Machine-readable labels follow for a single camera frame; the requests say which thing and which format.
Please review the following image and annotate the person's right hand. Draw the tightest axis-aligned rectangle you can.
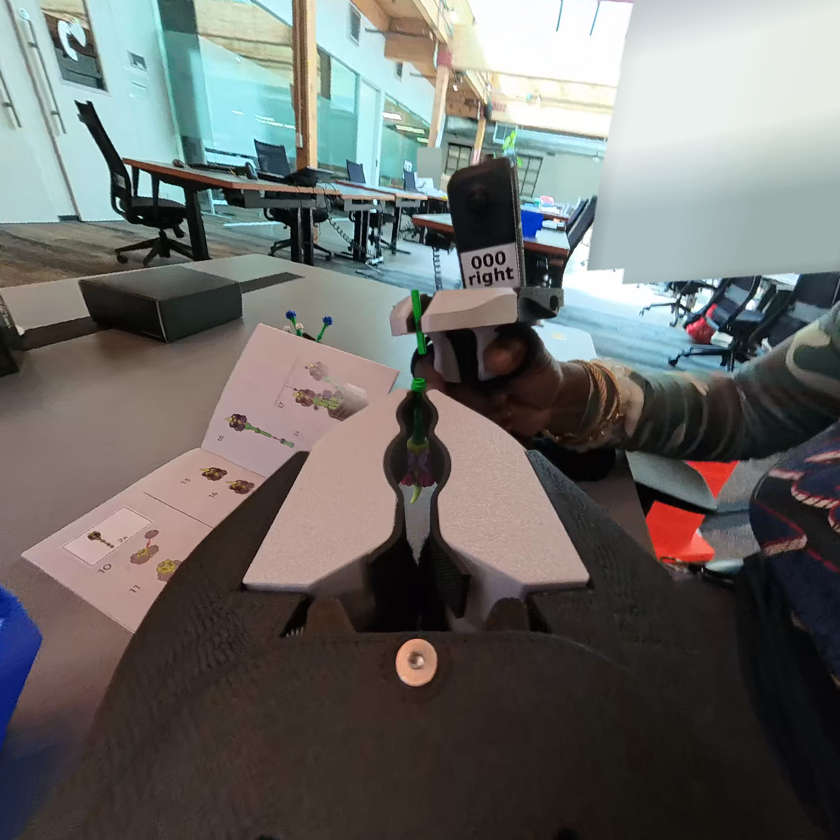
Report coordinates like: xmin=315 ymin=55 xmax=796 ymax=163
xmin=418 ymin=322 xmax=589 ymax=441

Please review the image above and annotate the person's dark clothing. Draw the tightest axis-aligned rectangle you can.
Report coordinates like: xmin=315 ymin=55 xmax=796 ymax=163
xmin=729 ymin=420 xmax=840 ymax=840

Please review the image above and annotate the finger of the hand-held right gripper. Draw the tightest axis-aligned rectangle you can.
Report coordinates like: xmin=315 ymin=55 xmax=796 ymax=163
xmin=390 ymin=287 xmax=522 ymax=340

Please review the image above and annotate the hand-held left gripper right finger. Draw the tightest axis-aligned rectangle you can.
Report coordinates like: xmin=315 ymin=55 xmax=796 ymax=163
xmin=423 ymin=390 xmax=590 ymax=615

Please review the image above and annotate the person's right forearm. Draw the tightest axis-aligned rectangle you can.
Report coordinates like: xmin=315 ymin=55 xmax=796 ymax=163
xmin=617 ymin=305 xmax=840 ymax=460

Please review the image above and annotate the black office chair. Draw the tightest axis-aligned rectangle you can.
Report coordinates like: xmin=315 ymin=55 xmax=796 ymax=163
xmin=254 ymin=138 xmax=336 ymax=261
xmin=641 ymin=273 xmax=840 ymax=371
xmin=75 ymin=99 xmax=198 ymax=266

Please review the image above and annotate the blue plastic bin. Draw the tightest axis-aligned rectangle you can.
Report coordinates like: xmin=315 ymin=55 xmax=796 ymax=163
xmin=0 ymin=584 xmax=43 ymax=749

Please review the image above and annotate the black mesh cushion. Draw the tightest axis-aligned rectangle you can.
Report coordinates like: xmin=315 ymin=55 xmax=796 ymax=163
xmin=532 ymin=440 xmax=618 ymax=483

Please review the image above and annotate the wooden table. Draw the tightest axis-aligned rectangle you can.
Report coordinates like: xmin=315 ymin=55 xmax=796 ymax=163
xmin=414 ymin=213 xmax=572 ymax=287
xmin=122 ymin=158 xmax=427 ymax=263

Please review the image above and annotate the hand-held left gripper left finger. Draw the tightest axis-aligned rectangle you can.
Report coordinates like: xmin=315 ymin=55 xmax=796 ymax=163
xmin=246 ymin=390 xmax=418 ymax=615

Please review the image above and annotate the grey desk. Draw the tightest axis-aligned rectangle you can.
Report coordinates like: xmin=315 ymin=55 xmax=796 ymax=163
xmin=0 ymin=254 xmax=657 ymax=788

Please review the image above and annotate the white instruction booklet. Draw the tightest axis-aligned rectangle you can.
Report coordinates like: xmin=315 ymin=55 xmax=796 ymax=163
xmin=23 ymin=322 xmax=401 ymax=634

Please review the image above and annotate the matte black box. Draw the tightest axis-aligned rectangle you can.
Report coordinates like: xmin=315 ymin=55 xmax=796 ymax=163
xmin=79 ymin=263 xmax=245 ymax=342

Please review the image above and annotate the orange traffic cone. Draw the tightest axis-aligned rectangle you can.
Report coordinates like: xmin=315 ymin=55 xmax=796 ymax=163
xmin=644 ymin=460 xmax=739 ymax=565

